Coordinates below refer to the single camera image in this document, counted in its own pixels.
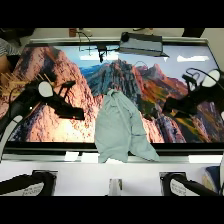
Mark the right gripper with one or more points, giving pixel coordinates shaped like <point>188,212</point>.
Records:
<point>180,106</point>

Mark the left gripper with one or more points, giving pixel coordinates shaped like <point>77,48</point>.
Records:
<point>70,111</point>

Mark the pale green shirt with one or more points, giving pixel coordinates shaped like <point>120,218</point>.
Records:
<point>116,126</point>

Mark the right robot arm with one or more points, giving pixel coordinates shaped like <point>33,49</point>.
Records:
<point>208,95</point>

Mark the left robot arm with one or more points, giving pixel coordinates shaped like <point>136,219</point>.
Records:
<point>20,105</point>

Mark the wooden rack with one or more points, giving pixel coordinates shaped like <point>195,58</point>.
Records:
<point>15,81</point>

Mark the person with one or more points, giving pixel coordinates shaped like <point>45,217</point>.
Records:
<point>5,50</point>

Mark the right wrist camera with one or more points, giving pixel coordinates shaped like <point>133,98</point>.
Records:
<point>190,81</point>

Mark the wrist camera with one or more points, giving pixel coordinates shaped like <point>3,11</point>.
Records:
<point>190,81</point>
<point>68,84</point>

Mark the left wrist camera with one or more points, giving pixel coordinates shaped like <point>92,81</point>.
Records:
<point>68,84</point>

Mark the silver frame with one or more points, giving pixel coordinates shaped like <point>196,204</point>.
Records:
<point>100,176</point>

